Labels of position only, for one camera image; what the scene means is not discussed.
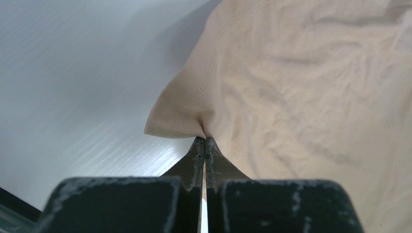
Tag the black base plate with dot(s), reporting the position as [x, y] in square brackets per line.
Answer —
[16, 215]

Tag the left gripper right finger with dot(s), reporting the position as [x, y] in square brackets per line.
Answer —
[239, 204]

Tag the beige t shirt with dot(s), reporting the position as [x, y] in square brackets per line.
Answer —
[310, 89]

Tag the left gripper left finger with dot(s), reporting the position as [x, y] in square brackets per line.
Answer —
[170, 203]

